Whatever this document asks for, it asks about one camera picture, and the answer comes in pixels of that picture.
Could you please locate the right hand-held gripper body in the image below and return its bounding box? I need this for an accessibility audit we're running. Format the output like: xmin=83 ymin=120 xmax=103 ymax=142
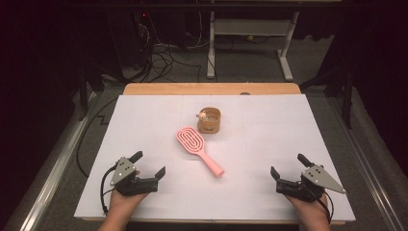
xmin=275 ymin=164 xmax=347 ymax=203

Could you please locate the tan pot with bear figure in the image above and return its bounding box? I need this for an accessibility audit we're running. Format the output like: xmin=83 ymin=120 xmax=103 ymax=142
xmin=195 ymin=107 xmax=222 ymax=135

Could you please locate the white table cover sheet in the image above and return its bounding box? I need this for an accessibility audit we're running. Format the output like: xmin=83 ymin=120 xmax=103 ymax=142
xmin=73 ymin=93 xmax=357 ymax=222

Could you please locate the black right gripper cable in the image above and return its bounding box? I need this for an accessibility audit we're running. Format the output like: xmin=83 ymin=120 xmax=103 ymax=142
xmin=316 ymin=188 xmax=335 ymax=224

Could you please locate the person's left hand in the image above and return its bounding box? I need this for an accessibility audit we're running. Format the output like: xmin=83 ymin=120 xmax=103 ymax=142
xmin=109 ymin=169 xmax=149 ymax=216

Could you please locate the black stand leg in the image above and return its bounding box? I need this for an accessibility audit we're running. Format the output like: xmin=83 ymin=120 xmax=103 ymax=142
xmin=298 ymin=63 xmax=356 ymax=130
xmin=77 ymin=61 xmax=106 ymax=122

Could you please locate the long black floor cable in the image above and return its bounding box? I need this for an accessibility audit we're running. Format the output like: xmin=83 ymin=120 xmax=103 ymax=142
xmin=75 ymin=97 xmax=119 ymax=178

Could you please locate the bundle of floor cables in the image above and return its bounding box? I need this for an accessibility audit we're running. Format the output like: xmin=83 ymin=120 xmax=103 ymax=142
xmin=136 ymin=12 xmax=204 ymax=84

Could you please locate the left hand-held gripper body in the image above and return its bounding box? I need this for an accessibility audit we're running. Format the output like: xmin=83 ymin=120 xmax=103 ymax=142
xmin=110 ymin=156 xmax=160 ymax=197

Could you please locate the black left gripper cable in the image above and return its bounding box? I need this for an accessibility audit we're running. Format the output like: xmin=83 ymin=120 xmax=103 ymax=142
xmin=99 ymin=165 xmax=118 ymax=216

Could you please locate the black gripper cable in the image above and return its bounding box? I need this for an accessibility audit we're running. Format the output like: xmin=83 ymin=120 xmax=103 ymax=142
xmin=99 ymin=165 xmax=118 ymax=216
xmin=316 ymin=188 xmax=335 ymax=224

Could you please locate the wooden table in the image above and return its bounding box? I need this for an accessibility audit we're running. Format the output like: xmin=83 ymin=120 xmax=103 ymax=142
xmin=82 ymin=82 xmax=347 ymax=226

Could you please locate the pink hairbrush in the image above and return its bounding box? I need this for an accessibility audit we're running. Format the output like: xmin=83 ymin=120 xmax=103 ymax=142
xmin=175 ymin=126 xmax=225 ymax=179

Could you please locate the aluminium floor rail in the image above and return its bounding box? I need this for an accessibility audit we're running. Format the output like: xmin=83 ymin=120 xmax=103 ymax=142
xmin=18 ymin=91 xmax=98 ymax=231
xmin=326 ymin=95 xmax=408 ymax=231

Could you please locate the white-legged desk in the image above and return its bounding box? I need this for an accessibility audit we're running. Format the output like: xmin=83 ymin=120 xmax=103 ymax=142
xmin=206 ymin=0 xmax=343 ymax=82

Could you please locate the person's right hand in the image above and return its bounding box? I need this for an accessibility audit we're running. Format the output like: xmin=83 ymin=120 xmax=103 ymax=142
xmin=284 ymin=192 xmax=331 ymax=222

